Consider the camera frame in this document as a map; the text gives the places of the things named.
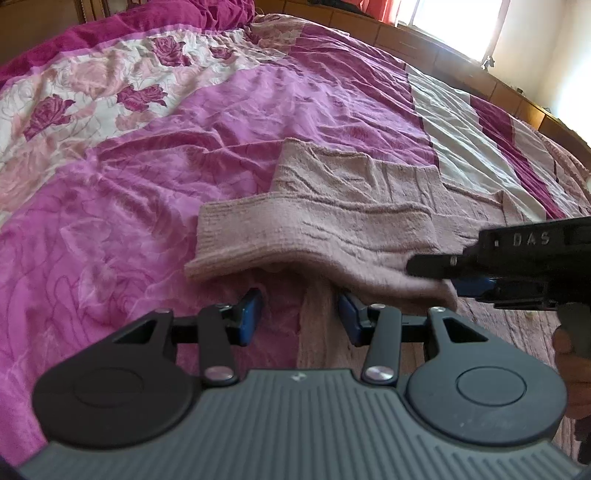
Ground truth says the small metal figurine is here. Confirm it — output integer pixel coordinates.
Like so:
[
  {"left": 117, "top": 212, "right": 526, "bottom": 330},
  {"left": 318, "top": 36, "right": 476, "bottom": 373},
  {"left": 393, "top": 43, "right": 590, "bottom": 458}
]
[{"left": 481, "top": 55, "right": 495, "bottom": 71}]

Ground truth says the person's right hand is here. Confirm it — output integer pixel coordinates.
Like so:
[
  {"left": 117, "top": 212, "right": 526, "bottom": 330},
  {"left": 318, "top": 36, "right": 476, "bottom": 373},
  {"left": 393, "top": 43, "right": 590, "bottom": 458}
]
[{"left": 552, "top": 327, "right": 591, "bottom": 420}]

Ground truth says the long wooden drawer cabinet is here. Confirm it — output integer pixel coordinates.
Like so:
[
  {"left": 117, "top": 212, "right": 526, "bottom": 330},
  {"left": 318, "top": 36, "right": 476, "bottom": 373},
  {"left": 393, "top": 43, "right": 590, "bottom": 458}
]
[{"left": 254, "top": 0, "right": 590, "bottom": 159}]

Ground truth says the orange and cream curtain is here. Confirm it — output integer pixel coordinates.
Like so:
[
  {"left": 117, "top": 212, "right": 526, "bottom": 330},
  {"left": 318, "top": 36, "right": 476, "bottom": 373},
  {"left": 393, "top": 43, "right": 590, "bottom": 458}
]
[{"left": 360, "top": 0, "right": 404, "bottom": 24}]

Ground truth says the pink knitted cardigan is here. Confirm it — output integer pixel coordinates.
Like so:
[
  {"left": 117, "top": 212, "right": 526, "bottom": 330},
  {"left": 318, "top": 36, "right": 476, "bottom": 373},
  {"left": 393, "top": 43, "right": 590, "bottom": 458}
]
[{"left": 185, "top": 139, "right": 558, "bottom": 370}]

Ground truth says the black cloth on cabinet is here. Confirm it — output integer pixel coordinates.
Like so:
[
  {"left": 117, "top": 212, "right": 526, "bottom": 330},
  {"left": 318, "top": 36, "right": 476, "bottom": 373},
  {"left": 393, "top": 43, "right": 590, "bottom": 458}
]
[{"left": 308, "top": 0, "right": 363, "bottom": 14}]

